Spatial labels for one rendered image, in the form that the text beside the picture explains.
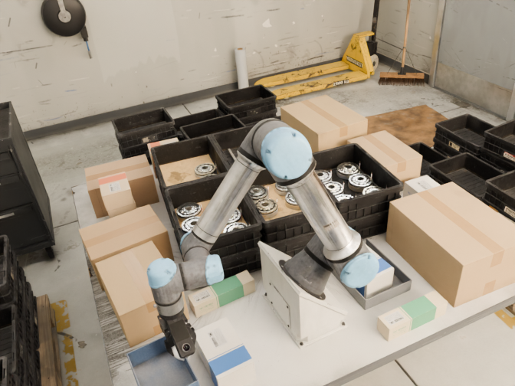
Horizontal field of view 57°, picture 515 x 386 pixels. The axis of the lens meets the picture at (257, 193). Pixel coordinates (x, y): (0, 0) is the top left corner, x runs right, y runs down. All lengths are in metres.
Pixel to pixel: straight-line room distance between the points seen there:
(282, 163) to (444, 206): 0.92
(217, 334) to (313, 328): 0.31
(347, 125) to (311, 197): 1.27
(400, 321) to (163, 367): 0.76
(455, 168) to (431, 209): 1.29
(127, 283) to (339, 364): 0.75
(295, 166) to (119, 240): 0.96
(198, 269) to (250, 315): 0.52
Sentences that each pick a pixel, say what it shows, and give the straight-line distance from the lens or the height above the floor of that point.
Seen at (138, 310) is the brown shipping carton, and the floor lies 0.85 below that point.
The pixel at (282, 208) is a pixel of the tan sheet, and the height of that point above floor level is 0.83.
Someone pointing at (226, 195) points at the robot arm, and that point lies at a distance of 1.30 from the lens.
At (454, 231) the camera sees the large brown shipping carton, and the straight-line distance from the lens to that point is 1.79.
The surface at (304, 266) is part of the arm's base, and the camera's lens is 1.47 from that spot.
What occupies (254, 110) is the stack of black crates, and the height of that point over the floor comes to 0.52.
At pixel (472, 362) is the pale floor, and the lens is 2.57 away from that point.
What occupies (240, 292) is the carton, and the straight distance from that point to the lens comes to 1.76.
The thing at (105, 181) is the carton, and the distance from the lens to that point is 2.17.
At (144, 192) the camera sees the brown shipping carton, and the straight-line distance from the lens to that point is 2.30.
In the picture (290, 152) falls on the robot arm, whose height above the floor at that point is 1.43.
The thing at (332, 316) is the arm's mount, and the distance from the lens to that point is 1.60.
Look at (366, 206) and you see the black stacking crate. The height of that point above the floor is 0.87.
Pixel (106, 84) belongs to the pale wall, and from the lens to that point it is 5.00.
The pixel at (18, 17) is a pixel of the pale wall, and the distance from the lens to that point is 4.81.
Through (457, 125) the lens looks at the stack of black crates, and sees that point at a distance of 3.62.
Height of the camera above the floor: 1.99
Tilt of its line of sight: 34 degrees down
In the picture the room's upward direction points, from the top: 5 degrees counter-clockwise
